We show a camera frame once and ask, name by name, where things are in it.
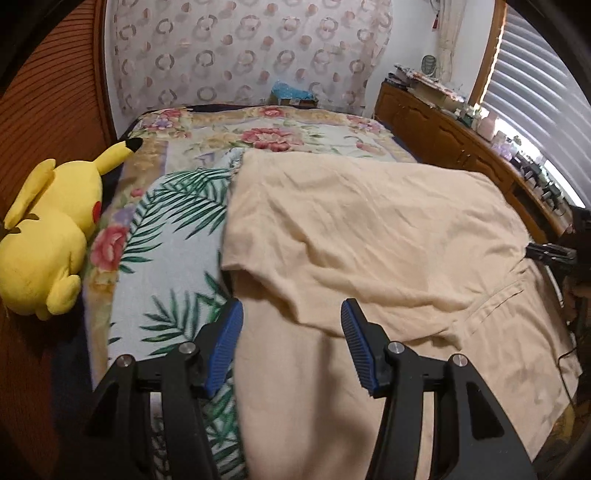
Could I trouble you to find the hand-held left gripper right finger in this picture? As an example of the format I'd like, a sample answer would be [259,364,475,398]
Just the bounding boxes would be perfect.
[341,298,539,480]

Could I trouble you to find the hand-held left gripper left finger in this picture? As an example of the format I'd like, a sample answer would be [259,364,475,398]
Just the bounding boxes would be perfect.
[85,298,245,480]

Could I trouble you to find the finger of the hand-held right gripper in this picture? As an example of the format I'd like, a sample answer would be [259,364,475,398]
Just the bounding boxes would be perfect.
[526,244,575,267]

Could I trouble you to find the beige printed t-shirt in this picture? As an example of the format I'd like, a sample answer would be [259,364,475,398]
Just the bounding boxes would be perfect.
[221,148,583,480]

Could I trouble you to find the palm leaf print sheet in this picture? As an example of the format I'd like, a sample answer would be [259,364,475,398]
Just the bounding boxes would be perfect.
[107,148,247,480]

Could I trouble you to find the purple tissue pack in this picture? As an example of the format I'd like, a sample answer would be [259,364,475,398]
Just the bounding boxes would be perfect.
[492,136,518,160]

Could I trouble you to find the striped window blind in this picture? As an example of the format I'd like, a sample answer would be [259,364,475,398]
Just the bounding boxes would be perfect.
[480,4,591,208]

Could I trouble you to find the wooden sideboard cabinet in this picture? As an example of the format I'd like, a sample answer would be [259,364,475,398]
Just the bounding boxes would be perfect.
[373,80,578,241]

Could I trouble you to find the yellow plush toy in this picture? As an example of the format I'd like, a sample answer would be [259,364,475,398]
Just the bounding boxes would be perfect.
[0,137,143,321]

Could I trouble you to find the floral cloth bundle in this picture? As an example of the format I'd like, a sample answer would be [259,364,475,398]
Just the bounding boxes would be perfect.
[392,65,467,100]

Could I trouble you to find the floral blanket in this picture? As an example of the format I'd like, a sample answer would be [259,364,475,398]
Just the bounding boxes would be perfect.
[83,105,421,352]

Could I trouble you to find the beige tied drape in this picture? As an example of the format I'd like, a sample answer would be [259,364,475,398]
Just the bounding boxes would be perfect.
[436,0,462,84]

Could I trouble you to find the box with blue cloth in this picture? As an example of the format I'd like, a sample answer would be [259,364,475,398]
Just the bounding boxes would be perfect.
[270,82,319,109]

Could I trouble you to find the circle patterned sheer curtain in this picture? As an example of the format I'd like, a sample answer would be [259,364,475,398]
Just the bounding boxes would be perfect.
[104,0,393,116]

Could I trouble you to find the wooden louvered wardrobe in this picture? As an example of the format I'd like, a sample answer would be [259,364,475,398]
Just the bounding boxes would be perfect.
[0,0,117,462]

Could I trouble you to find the black cable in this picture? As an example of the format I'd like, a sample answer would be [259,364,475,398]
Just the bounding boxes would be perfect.
[556,318,583,409]

